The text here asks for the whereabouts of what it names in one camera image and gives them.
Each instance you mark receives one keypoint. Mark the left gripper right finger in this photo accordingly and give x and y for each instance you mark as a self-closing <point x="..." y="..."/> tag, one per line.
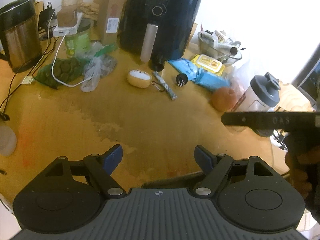
<point x="215" y="168"/>

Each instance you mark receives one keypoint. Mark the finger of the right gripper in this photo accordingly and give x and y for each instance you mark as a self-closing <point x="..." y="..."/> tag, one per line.
<point x="234" y="119"/>

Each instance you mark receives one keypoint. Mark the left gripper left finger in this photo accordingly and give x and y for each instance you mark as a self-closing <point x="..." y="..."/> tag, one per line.
<point x="100" y="168"/>

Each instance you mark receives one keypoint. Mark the marbled pocket knife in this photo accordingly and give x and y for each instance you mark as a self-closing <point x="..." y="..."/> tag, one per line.
<point x="166" y="87"/>

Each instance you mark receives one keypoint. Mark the black round plug adapter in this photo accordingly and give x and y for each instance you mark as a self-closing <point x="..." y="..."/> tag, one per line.
<point x="181" y="79"/>

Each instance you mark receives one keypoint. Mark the shiba dog earbud case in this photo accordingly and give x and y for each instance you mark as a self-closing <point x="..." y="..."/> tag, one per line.
<point x="139" y="78"/>

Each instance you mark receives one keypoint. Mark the person's right hand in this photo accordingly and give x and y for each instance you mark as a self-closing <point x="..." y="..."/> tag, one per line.
<point x="304" y="177"/>

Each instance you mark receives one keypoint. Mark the black kettle base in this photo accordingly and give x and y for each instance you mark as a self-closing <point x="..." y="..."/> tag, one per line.
<point x="265" y="133"/>

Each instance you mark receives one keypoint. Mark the brown round pear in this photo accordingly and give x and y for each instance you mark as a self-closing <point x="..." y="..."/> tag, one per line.
<point x="223" y="99"/>

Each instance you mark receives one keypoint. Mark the clear shaker bottle grey lid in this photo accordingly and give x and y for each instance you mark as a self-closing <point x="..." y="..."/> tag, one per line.
<point x="261" y="95"/>

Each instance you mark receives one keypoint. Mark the open cardboard box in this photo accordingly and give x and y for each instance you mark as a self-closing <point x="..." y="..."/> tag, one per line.
<point x="189" y="181"/>

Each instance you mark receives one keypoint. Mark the yellow wet wipes pack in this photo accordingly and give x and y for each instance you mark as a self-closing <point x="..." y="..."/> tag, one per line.
<point x="208" y="63"/>

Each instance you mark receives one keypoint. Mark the silver metal cylinder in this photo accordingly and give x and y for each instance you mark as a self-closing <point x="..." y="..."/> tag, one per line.
<point x="226" y="49"/>

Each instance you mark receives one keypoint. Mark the blue wet wipes pack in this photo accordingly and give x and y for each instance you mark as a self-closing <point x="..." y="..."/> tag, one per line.
<point x="186" y="67"/>

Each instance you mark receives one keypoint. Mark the black tinted water bottle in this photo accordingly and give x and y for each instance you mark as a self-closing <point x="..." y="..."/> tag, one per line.
<point x="8" y="141"/>

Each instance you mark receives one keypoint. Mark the clear crumpled plastic bag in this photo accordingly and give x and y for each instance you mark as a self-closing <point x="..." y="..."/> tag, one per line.
<point x="98" y="64"/>

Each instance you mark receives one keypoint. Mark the black short tube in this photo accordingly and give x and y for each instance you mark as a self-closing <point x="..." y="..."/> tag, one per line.
<point x="157" y="63"/>

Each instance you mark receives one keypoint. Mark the green label jar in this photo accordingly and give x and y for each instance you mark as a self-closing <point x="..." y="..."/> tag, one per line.
<point x="81" y="41"/>

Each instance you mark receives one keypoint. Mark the black air fryer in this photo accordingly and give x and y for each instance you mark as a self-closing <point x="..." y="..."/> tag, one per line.
<point x="174" y="20"/>

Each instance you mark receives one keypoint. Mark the white power bank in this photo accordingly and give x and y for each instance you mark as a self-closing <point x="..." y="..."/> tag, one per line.
<point x="61" y="31"/>

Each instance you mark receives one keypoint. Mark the steel electric kettle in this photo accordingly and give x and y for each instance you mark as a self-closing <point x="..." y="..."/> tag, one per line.
<point x="19" y="35"/>

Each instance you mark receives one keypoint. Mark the tall brown cardboard box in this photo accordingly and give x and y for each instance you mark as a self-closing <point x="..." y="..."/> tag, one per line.
<point x="109" y="20"/>

